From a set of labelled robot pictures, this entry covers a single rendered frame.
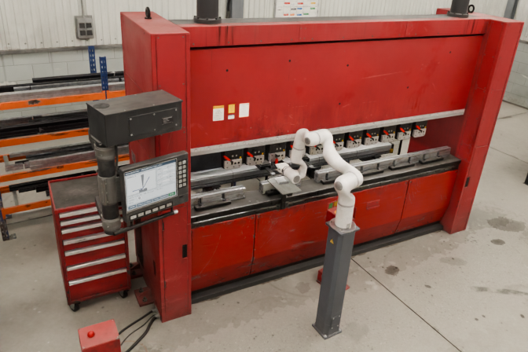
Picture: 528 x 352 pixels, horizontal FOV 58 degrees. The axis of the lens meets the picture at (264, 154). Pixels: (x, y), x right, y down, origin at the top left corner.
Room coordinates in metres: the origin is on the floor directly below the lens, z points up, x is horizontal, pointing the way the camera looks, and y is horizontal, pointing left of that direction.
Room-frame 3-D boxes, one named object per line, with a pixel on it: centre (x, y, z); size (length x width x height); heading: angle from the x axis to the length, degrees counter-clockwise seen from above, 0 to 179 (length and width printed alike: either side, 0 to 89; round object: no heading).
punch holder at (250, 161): (3.50, 0.08, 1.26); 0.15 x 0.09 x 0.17; 119
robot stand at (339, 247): (2.93, -0.61, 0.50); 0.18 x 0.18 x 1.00; 33
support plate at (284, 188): (3.49, -0.18, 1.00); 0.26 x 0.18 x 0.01; 29
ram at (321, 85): (3.93, -0.68, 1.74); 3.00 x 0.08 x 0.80; 119
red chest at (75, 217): (3.19, 1.37, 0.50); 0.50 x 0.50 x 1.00; 29
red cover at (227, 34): (3.92, -0.69, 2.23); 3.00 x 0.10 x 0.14; 119
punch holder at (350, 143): (3.99, -0.79, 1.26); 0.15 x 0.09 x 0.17; 119
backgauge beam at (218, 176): (4.08, -0.32, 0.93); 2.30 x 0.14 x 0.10; 119
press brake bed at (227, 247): (3.89, -0.70, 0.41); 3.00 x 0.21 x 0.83; 119
